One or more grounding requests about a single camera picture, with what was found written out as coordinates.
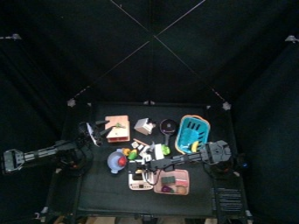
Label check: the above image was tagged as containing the green toy pepper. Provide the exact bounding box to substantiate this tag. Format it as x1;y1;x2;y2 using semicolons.
127;149;140;161

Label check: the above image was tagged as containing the black toy frying pan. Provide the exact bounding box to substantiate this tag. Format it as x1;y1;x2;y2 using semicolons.
159;118;181;146

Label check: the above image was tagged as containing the dark green toy block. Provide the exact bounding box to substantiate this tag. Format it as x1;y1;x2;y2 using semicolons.
160;175;178;186

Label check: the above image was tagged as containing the thin wooden stick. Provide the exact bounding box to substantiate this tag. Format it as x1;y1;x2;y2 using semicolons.
134;137;152;147

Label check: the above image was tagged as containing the pink plastic tray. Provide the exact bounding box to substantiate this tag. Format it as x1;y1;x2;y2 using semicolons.
154;168;193;196

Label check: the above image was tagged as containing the white toy cleaver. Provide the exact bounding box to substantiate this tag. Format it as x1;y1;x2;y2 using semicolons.
154;143;166;161

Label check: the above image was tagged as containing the printed label sticker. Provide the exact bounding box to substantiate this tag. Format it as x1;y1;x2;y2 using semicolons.
218;186;245;217

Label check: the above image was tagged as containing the wooden toy kitchen box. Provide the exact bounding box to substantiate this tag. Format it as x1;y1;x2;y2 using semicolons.
104;115;132;144

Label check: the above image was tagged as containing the white toy induction stove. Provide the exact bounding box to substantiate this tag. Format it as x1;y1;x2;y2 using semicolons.
127;159;155;192

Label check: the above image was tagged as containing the teal basket with orange rim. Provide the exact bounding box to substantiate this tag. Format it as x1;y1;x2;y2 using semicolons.
172;114;211;156

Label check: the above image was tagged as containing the light green toy lime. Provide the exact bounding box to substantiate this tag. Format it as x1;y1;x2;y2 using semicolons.
162;144;172;157

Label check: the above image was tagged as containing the blue toy colander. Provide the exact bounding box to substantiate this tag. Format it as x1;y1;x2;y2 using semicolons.
107;148;130;175

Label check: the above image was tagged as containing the toy egg sushi piece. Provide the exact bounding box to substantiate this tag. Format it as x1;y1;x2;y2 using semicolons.
138;149;154;162

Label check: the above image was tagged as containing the white wooden knife block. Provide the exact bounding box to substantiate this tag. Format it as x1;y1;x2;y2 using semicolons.
134;117;156;137

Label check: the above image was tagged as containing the red white toy sushi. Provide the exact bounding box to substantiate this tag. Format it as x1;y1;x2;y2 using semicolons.
174;178;190;187

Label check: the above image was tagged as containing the yellow toy banana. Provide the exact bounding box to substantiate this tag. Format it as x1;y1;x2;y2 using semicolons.
190;140;202;153

